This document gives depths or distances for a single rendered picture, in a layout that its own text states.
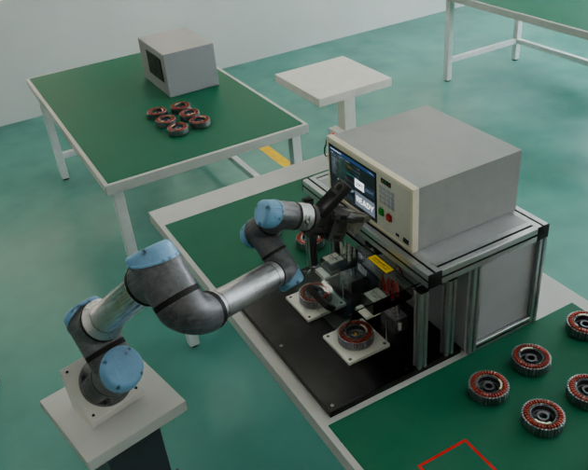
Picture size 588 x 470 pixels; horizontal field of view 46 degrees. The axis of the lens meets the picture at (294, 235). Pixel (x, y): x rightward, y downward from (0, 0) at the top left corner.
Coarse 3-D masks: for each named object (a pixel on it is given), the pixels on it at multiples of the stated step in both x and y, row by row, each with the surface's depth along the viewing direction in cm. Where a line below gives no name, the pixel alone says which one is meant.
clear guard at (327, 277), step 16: (336, 256) 205; (352, 256) 204; (368, 256) 203; (384, 256) 203; (320, 272) 199; (336, 272) 198; (352, 272) 197; (368, 272) 197; (384, 272) 196; (400, 272) 196; (304, 288) 200; (320, 288) 196; (336, 288) 192; (352, 288) 191; (368, 288) 191; (384, 288) 190; (400, 288) 189; (336, 304) 189; (352, 304) 185; (368, 304) 185; (336, 320) 187
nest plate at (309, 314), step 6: (294, 294) 237; (288, 300) 235; (294, 300) 234; (294, 306) 232; (300, 306) 232; (300, 312) 230; (306, 312) 228; (312, 312) 228; (318, 312) 228; (306, 318) 226; (312, 318) 226
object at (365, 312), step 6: (402, 294) 214; (408, 294) 214; (384, 300) 209; (390, 300) 211; (396, 300) 212; (402, 300) 213; (372, 306) 208; (378, 306) 209; (384, 306) 210; (390, 306) 211; (360, 312) 211; (366, 312) 211; (372, 312) 209; (378, 312) 210; (366, 318) 209
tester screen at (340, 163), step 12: (336, 156) 215; (336, 168) 217; (348, 168) 210; (360, 168) 204; (336, 180) 220; (348, 180) 213; (360, 180) 206; (372, 180) 200; (360, 192) 209; (372, 216) 207
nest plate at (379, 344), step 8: (360, 320) 223; (328, 336) 218; (336, 336) 218; (376, 336) 216; (336, 344) 214; (376, 344) 213; (384, 344) 213; (344, 352) 211; (352, 352) 211; (360, 352) 210; (368, 352) 210; (344, 360) 209; (352, 360) 208; (360, 360) 209
